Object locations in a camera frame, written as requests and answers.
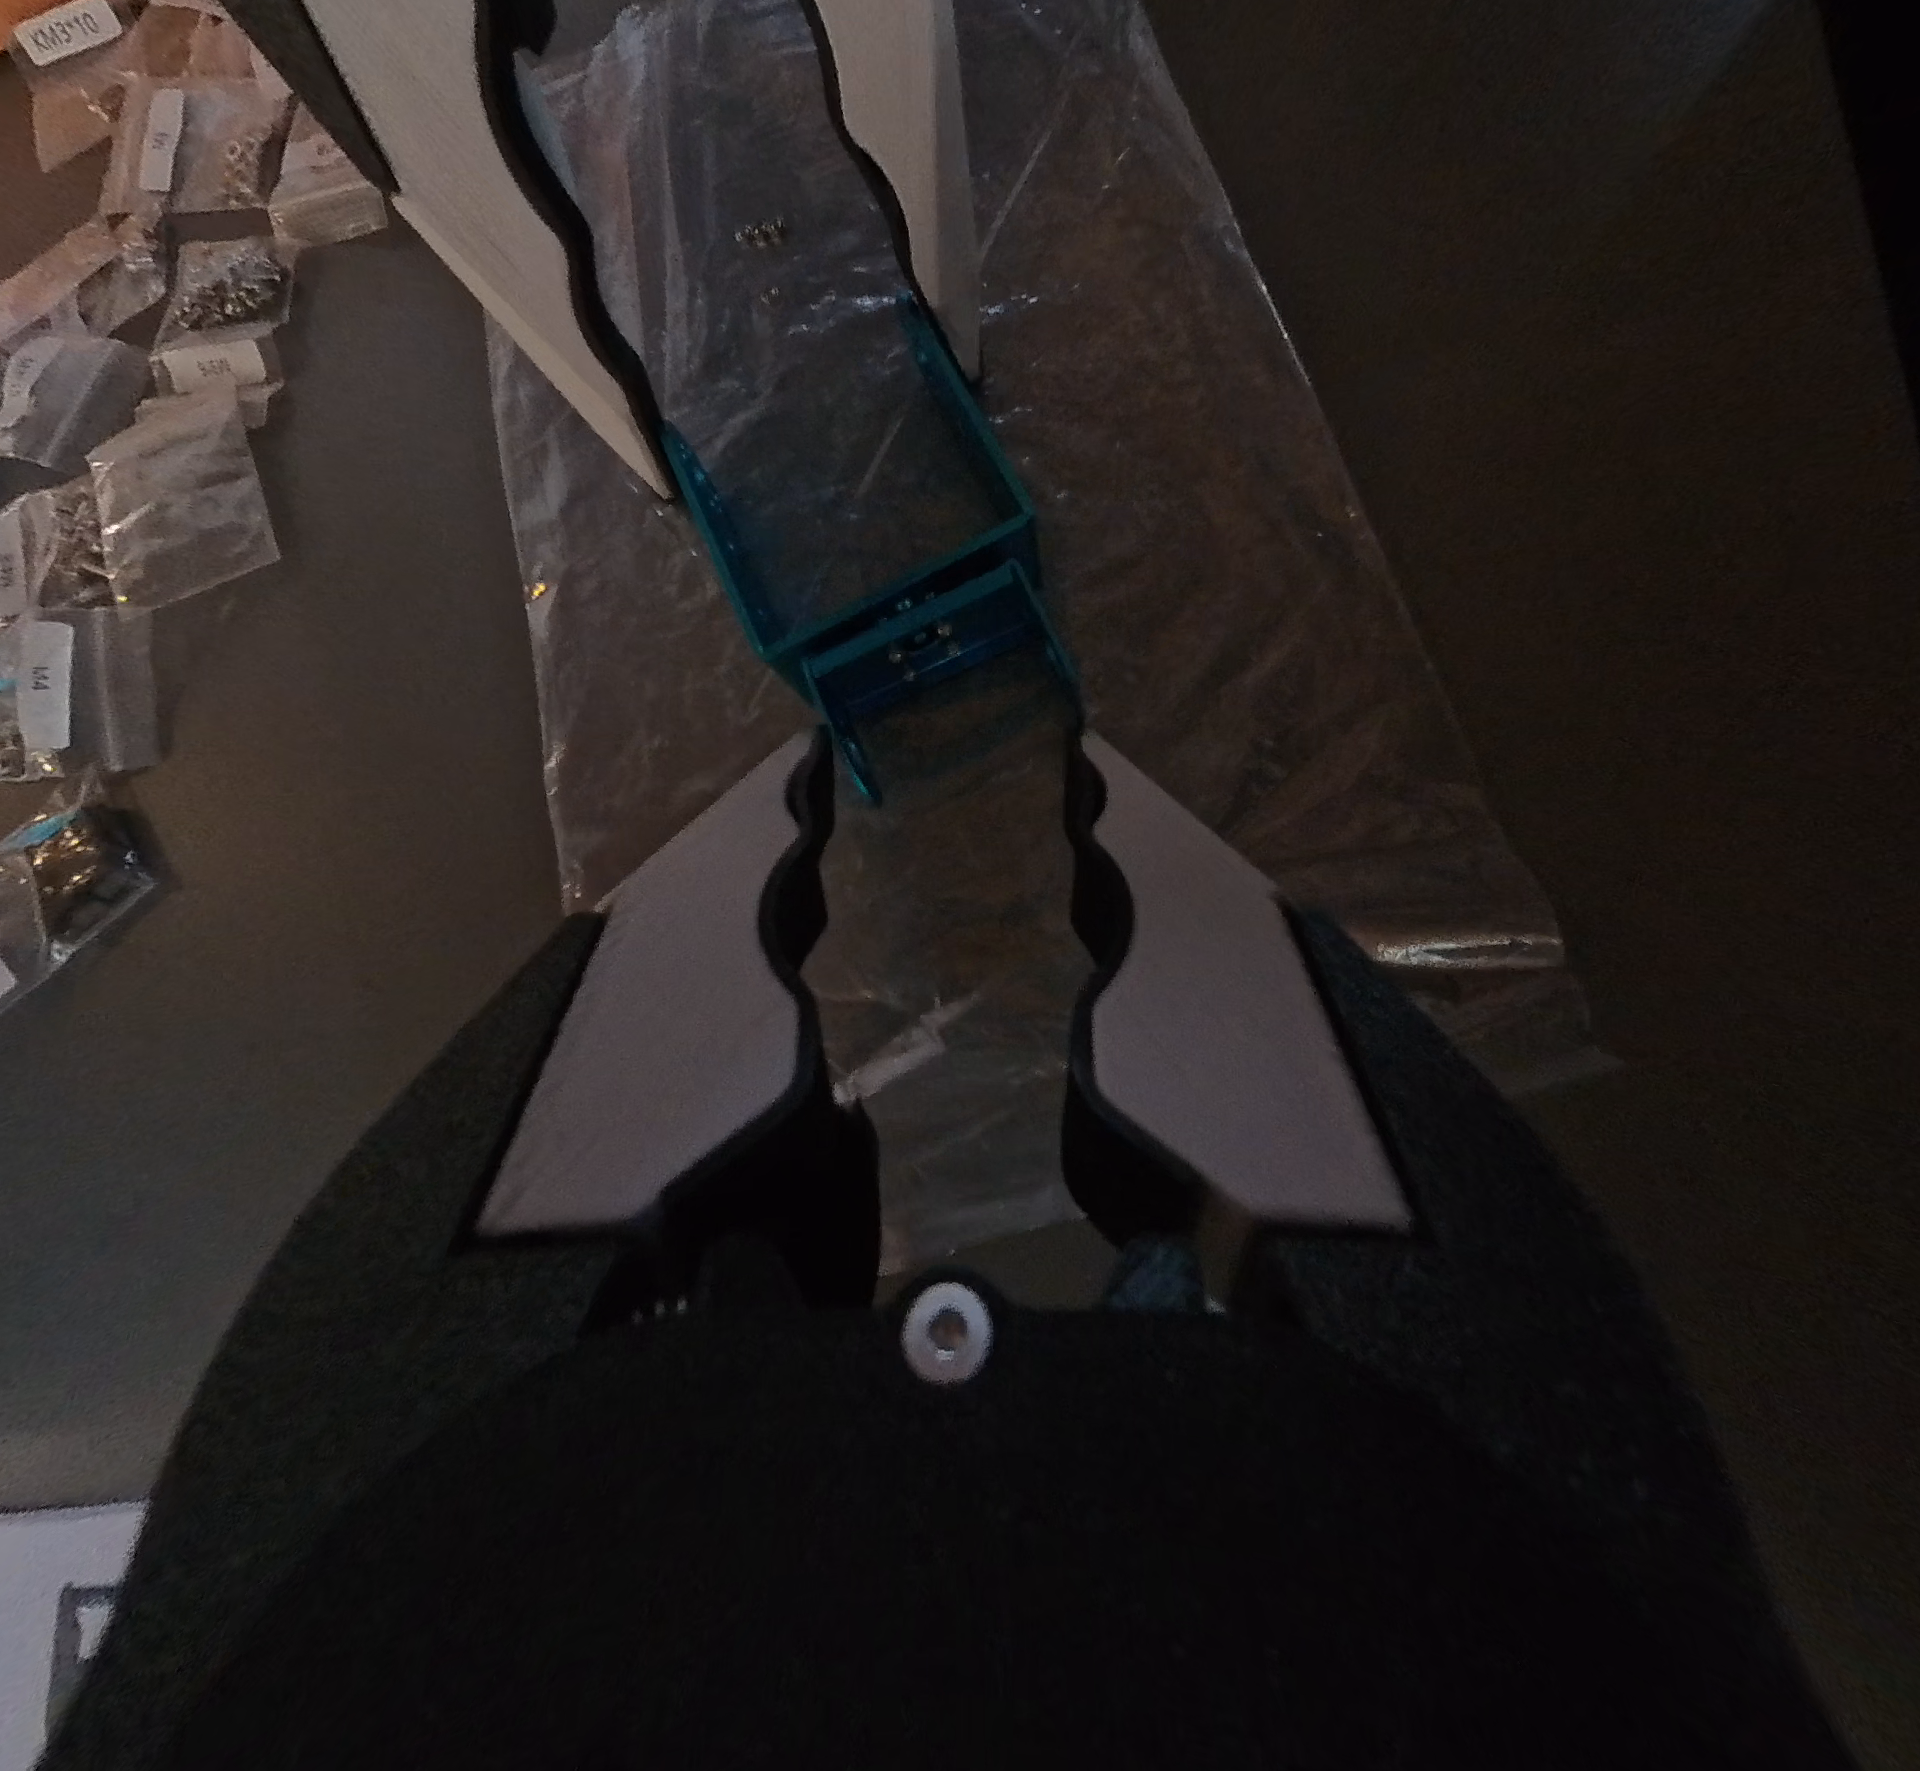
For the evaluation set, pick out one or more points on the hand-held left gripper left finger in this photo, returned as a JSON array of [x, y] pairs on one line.
[[631, 1051]]

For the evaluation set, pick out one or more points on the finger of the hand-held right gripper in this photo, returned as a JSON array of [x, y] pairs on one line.
[[884, 30], [404, 76]]

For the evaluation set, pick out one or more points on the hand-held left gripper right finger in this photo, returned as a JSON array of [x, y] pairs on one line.
[[1245, 1051]]

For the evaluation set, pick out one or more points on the cluster of small screws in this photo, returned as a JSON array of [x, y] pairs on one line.
[[758, 234]]

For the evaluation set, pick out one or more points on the small blue U bracket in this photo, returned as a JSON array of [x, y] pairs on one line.
[[854, 752]]

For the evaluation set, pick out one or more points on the large blue U bracket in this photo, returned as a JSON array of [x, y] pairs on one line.
[[720, 526]]

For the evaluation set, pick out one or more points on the grey desk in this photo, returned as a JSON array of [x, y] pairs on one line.
[[1501, 450]]

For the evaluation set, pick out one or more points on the clear plastic bag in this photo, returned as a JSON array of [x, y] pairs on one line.
[[1200, 602]]

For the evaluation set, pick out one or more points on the pile of small screw bags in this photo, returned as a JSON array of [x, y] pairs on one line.
[[181, 480]]

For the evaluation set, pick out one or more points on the instruction booklet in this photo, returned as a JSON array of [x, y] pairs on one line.
[[44, 1545]]

